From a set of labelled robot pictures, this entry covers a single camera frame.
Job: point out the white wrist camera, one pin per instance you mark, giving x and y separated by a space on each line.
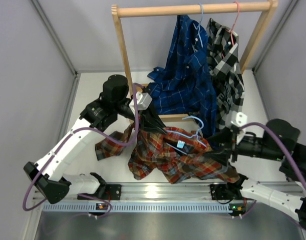
143 102
238 120

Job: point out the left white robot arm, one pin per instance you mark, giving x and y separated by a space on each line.
48 173

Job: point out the blue hanger with shirt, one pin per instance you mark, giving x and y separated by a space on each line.
199 24

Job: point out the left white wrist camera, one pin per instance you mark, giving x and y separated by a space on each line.
143 102

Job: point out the wooden clothes rack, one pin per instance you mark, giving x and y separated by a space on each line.
267 10

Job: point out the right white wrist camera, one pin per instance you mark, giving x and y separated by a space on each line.
238 120

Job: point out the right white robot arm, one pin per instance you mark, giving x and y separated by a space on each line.
276 140

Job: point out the red brown plaid shirt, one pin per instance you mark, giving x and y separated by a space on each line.
178 156

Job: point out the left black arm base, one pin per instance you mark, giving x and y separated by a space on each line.
103 194

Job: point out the aluminium mounting rail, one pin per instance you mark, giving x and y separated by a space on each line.
162 198

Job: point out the blue plaid shirt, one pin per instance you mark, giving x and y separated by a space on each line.
184 85

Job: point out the pink wire hanger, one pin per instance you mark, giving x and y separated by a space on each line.
234 22

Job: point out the black white plaid shirt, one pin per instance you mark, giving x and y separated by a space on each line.
225 72

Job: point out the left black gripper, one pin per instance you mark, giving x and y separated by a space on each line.
149 120

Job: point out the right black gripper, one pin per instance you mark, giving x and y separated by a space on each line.
221 156

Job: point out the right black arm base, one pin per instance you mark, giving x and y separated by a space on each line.
229 194

